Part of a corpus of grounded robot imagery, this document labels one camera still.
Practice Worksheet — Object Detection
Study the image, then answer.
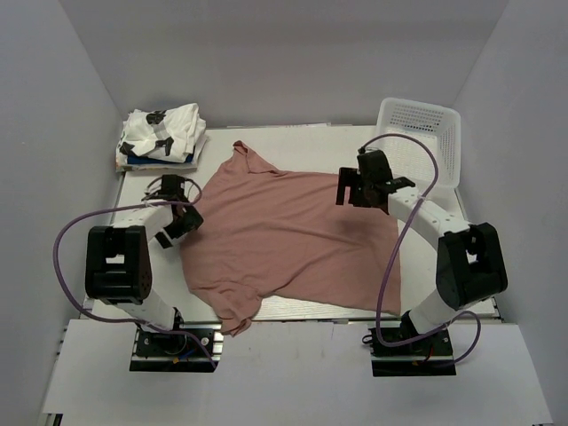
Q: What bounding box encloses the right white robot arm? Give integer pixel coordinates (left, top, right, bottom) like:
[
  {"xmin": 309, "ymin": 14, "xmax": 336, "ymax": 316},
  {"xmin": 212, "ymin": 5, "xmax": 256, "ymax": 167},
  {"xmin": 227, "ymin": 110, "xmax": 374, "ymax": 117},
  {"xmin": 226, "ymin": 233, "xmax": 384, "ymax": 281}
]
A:
[{"xmin": 336, "ymin": 150, "xmax": 508, "ymax": 354}]

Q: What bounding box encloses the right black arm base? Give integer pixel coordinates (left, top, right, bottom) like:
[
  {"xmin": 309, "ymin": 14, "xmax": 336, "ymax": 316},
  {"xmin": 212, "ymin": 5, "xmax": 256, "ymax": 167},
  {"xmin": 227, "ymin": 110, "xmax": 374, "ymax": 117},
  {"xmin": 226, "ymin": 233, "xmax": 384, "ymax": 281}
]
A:
[{"xmin": 361, "ymin": 327, "xmax": 456, "ymax": 377}]

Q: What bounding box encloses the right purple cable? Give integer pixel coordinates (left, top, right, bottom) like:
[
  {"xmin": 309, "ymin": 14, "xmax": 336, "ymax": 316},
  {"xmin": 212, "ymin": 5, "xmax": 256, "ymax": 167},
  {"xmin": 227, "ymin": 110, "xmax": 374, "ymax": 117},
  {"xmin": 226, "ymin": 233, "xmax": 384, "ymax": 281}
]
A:
[{"xmin": 358, "ymin": 133, "xmax": 483, "ymax": 367}]

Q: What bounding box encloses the white printed folded t shirt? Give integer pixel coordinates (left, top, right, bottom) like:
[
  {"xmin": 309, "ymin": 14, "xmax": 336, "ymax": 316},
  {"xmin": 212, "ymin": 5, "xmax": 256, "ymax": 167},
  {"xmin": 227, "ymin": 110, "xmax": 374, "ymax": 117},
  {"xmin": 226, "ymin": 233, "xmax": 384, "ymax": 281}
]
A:
[{"xmin": 116, "ymin": 103, "xmax": 207, "ymax": 163}]

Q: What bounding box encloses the blue folded t shirt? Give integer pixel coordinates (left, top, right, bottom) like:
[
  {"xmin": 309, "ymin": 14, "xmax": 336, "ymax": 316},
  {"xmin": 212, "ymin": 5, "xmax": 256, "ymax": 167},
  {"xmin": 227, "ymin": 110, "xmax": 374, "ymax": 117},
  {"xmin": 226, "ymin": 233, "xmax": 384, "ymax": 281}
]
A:
[{"xmin": 116, "ymin": 153, "xmax": 197, "ymax": 170}]

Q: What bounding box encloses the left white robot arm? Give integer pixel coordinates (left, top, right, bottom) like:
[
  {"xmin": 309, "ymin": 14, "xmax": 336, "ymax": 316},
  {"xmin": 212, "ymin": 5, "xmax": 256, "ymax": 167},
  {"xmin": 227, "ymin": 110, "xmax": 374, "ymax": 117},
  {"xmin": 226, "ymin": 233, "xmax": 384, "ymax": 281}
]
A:
[{"xmin": 85, "ymin": 174, "xmax": 203, "ymax": 354}]

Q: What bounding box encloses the white plastic basket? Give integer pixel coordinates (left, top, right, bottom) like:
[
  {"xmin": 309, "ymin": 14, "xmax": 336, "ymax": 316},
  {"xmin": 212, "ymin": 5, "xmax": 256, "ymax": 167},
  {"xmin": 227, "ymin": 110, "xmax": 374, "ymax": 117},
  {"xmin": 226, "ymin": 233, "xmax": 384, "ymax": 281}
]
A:
[{"xmin": 368, "ymin": 98, "xmax": 462, "ymax": 191}]

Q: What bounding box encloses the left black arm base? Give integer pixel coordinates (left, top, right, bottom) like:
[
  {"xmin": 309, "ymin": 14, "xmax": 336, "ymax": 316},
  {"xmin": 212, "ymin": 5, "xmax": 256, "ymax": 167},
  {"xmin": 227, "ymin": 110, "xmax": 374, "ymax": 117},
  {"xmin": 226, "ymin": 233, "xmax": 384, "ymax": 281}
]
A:
[{"xmin": 129, "ymin": 323, "xmax": 224, "ymax": 373}]

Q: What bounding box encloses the pink t shirt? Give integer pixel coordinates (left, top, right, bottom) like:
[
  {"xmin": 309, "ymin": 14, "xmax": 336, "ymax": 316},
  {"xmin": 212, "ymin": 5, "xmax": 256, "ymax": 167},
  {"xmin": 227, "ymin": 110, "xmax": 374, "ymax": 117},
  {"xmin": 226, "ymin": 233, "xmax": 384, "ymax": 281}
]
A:
[{"xmin": 180, "ymin": 141, "xmax": 401, "ymax": 335}]

